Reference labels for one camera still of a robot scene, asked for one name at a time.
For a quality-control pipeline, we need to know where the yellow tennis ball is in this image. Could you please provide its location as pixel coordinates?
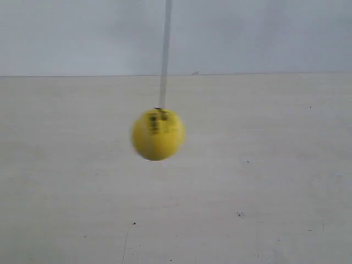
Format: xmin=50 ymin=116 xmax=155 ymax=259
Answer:
xmin=130 ymin=107 xmax=186 ymax=161

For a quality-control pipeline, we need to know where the black hanging string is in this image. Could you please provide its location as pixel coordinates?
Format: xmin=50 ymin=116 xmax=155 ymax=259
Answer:
xmin=158 ymin=0 xmax=173 ymax=111

